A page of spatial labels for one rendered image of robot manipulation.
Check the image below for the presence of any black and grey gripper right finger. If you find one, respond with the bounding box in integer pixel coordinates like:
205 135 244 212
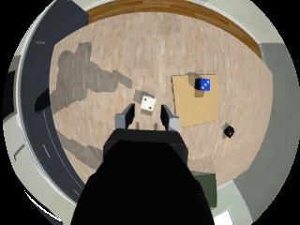
160 104 180 132

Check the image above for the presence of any tan flat mat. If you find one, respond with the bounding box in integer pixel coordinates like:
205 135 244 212
172 75 218 128

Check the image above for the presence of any black die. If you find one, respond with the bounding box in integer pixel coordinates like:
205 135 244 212
224 126 234 138

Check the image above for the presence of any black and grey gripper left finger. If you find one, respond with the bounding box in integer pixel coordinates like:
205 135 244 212
114 103 135 129

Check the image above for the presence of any blue die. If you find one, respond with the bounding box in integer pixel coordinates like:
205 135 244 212
196 78 210 91

